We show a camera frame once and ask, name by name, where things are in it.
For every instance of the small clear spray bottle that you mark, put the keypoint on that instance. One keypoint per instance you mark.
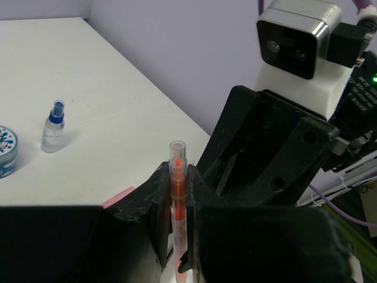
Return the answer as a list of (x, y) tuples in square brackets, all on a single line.
[(53, 128)]

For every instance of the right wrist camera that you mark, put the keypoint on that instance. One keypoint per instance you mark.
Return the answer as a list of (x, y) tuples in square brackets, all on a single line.
[(309, 54)]

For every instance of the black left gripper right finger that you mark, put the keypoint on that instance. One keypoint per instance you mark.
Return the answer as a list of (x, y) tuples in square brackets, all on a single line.
[(232, 243)]

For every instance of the blue slime jar far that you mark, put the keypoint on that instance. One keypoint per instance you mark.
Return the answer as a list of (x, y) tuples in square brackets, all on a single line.
[(9, 151)]

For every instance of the pink translucent case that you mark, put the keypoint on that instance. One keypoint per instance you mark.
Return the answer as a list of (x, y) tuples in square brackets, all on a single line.
[(117, 197)]

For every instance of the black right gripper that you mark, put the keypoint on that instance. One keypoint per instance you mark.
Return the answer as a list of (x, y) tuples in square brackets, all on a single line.
[(265, 149)]

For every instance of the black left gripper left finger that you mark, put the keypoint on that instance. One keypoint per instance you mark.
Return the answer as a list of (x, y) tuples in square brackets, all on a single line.
[(125, 242)]

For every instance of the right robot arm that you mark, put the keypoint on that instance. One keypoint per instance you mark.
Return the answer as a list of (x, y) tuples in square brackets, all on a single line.
[(355, 118)]

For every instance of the orange highlighter pen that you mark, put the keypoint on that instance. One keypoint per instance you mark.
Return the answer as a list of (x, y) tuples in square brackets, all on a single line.
[(177, 173)]

